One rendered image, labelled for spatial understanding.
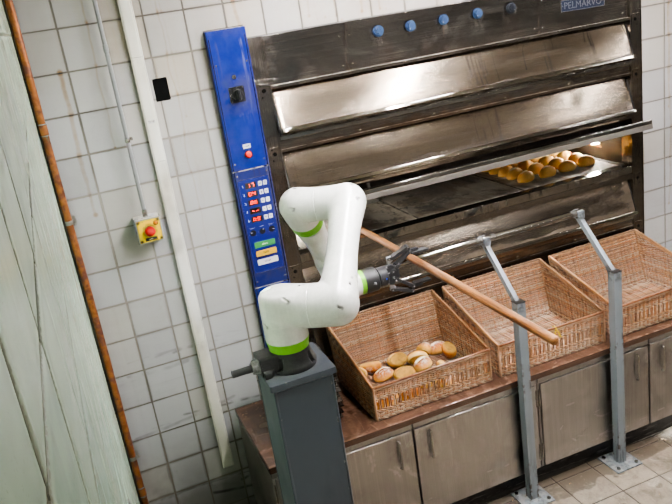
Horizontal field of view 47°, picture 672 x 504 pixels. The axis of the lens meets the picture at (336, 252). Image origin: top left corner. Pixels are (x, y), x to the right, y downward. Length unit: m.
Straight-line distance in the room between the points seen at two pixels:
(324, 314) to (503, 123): 1.76
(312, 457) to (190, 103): 1.45
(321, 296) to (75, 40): 1.40
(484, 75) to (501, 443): 1.61
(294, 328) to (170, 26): 1.35
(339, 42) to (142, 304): 1.34
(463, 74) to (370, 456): 1.69
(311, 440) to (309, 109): 1.44
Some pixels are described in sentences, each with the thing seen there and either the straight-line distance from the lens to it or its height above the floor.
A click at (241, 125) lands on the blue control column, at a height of 1.78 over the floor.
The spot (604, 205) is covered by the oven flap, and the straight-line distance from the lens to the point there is 4.09.
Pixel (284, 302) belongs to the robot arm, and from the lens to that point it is 2.17.
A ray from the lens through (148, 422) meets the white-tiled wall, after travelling 3.41.
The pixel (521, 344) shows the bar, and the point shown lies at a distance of 3.22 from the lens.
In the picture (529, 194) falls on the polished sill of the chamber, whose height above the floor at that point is 1.17.
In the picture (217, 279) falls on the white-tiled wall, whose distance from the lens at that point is 3.23.
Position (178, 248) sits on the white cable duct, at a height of 1.35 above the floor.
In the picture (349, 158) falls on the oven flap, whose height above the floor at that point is 1.54.
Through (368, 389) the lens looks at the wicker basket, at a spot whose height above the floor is 0.71.
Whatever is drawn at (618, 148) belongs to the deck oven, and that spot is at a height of 1.25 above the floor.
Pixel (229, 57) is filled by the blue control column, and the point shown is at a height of 2.04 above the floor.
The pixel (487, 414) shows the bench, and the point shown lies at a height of 0.47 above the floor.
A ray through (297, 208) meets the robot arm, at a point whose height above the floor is 1.60.
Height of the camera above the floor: 2.24
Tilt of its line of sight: 19 degrees down
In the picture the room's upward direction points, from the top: 9 degrees counter-clockwise
